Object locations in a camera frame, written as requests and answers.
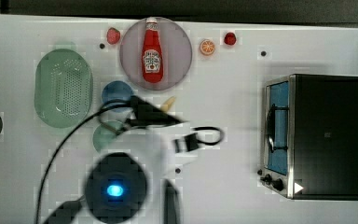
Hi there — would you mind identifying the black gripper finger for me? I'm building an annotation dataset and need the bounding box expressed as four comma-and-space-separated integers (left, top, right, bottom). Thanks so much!
125, 119, 181, 128
130, 95, 182, 123

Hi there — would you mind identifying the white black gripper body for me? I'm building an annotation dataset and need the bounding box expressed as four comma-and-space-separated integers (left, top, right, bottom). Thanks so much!
148, 122, 198, 175

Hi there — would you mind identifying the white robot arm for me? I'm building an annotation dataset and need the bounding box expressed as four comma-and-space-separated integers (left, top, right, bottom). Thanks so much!
34, 96, 200, 224

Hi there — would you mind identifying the green mug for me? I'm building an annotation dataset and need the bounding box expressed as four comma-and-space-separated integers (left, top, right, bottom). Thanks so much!
92, 120, 123, 152

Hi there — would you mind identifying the blue bowl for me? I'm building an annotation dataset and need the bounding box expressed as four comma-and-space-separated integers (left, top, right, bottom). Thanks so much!
102, 80, 133, 105

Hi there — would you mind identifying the red ketchup bottle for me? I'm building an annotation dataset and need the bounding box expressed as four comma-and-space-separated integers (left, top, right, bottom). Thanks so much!
141, 18, 164, 83

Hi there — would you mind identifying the grey round plate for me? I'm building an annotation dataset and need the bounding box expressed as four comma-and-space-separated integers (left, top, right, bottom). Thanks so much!
119, 17, 192, 91

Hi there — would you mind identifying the green perforated colander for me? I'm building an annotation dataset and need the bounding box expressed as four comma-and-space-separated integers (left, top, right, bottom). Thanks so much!
34, 49, 93, 128

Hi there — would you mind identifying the pale red toy strawberry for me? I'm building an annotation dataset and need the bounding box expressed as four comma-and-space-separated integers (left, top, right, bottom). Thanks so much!
106, 27, 121, 45

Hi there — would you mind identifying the orange slice toy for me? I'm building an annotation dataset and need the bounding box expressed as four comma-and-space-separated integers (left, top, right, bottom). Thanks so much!
200, 39, 215, 56

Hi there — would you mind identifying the dark red toy strawberry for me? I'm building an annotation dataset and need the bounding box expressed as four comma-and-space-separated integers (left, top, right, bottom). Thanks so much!
224, 32, 237, 46

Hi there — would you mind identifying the black silver toaster oven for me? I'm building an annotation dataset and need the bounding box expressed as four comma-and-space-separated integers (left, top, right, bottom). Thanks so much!
257, 74, 358, 201

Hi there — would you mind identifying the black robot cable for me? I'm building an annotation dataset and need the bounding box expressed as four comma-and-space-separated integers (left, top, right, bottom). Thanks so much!
34, 98, 138, 224

